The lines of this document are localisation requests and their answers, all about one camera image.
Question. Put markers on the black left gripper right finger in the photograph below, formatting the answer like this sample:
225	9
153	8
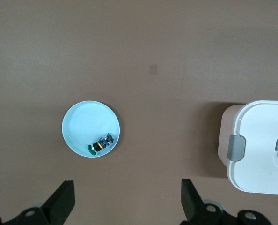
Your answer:
190	201

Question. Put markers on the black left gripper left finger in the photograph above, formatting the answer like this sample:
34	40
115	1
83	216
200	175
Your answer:
59	204

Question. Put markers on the pink box with white lid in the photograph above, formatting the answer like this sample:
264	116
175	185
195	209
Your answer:
256	131

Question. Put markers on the light blue round plate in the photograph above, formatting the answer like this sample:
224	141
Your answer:
82	122

